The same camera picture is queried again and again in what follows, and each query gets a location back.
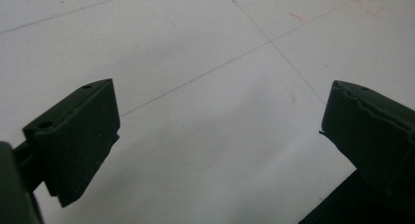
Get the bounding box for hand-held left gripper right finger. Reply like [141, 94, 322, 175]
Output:
[319, 79, 415, 202]

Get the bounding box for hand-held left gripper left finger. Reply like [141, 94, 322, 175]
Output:
[13, 78, 121, 208]

